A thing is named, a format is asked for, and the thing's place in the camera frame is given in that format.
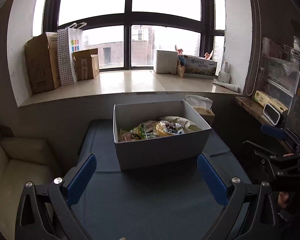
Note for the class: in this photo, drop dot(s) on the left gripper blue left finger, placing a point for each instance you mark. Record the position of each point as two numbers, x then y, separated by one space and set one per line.
77 179

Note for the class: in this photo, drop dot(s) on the dotted white paper bag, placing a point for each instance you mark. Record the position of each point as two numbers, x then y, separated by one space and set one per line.
69 40

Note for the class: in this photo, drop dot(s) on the yellow green tea box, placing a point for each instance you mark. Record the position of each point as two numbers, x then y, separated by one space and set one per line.
262 98

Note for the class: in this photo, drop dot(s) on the white cardboard storage box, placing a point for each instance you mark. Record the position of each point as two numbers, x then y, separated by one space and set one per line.
156 150

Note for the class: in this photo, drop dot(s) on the small clear snack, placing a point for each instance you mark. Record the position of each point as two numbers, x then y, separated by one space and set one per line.
165 128

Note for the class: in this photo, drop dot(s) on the printed landscape carton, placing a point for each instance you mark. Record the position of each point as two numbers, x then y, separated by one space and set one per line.
199 67

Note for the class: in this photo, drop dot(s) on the blue grey table cloth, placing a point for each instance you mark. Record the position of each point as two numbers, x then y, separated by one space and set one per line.
168 201

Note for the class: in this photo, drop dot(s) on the small open cardboard box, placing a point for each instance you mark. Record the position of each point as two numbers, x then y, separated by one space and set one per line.
86 64

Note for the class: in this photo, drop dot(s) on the white alarm clock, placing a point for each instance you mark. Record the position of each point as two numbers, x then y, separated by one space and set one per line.
273 115

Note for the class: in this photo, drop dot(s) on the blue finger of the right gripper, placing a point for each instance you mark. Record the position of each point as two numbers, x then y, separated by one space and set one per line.
275 132

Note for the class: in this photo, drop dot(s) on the right hand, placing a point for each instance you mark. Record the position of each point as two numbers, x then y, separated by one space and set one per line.
283 199

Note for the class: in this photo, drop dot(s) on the tissue box with tissue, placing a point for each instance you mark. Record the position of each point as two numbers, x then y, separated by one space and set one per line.
203 106

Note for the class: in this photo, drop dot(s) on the white foam box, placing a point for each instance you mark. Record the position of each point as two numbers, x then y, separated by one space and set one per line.
166 62

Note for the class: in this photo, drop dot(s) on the cream sofa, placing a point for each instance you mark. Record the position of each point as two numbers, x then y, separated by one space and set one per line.
21 160

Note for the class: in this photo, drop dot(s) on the white lotion bottle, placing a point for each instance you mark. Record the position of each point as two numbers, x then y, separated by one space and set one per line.
224 73

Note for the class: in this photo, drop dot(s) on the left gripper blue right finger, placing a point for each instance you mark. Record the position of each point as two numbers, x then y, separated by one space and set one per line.
217 186

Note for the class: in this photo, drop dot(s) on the green yellow snack bag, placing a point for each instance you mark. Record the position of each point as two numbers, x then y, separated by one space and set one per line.
141 132

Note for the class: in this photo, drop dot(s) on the small wicker basket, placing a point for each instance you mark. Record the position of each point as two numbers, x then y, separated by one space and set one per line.
180 69

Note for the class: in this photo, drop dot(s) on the large brown cardboard box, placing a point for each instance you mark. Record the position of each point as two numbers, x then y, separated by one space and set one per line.
42 62

